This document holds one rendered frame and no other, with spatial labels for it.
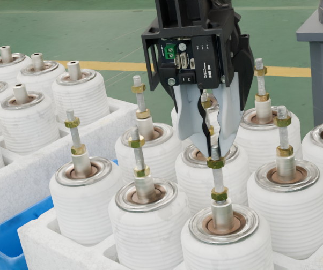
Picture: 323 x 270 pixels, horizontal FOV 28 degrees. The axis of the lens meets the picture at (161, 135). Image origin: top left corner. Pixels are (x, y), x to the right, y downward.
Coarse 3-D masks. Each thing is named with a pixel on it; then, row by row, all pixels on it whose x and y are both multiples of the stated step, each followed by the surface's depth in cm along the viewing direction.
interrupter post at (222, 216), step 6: (228, 198) 69; (216, 204) 68; (222, 204) 68; (228, 204) 68; (216, 210) 68; (222, 210) 68; (228, 210) 68; (216, 216) 69; (222, 216) 68; (228, 216) 68; (216, 222) 69; (222, 222) 69; (228, 222) 69; (216, 228) 69; (222, 228) 69; (228, 228) 69
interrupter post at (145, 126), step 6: (138, 120) 91; (144, 120) 91; (150, 120) 91; (138, 126) 92; (144, 126) 91; (150, 126) 92; (144, 132) 92; (150, 132) 92; (144, 138) 92; (150, 138) 92
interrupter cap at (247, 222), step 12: (192, 216) 72; (204, 216) 71; (240, 216) 71; (252, 216) 70; (192, 228) 70; (204, 228) 70; (240, 228) 69; (252, 228) 68; (204, 240) 67; (216, 240) 67; (228, 240) 67; (240, 240) 67
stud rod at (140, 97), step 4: (136, 76) 89; (136, 80) 89; (140, 80) 89; (136, 84) 89; (140, 84) 90; (136, 96) 90; (140, 96) 90; (140, 100) 90; (140, 104) 91; (144, 104) 91; (140, 108) 91; (144, 108) 91
